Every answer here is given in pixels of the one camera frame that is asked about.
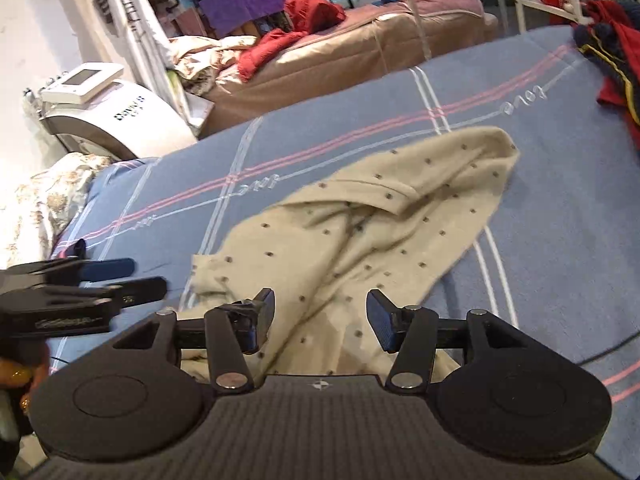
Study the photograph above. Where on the tan rolled bedding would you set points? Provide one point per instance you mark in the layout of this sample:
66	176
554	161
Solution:
350	55

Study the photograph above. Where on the floral quilt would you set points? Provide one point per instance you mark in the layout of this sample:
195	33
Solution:
45	200

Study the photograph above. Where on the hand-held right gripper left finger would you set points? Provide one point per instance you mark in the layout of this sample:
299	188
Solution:
264	312

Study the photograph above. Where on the beige dotted garment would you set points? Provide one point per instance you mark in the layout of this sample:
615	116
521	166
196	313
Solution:
400	220

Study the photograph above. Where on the white metal frame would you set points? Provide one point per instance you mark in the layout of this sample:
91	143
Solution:
518	5

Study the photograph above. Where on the white banner with black print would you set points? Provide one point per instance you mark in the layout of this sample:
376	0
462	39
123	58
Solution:
132	35

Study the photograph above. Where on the white machine with screen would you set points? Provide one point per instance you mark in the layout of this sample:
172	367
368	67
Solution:
125	120

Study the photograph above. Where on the clear plastic pole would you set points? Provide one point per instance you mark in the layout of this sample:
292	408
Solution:
420	25

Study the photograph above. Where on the blue striped bed sheet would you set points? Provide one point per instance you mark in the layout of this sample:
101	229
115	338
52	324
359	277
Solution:
350	110

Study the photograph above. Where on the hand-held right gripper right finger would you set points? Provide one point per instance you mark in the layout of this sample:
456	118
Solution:
379	321

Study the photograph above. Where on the pile of red navy clothes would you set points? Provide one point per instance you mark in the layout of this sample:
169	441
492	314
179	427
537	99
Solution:
620	45

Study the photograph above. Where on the person's left hand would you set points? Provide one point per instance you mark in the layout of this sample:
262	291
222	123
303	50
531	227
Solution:
12	375

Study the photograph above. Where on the cream crumpled quilt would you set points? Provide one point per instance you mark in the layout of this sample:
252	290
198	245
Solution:
200	60

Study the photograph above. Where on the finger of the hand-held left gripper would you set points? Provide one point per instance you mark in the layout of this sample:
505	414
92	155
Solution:
145	289
110	268

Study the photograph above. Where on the red jacket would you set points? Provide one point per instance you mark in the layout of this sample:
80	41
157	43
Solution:
265	55

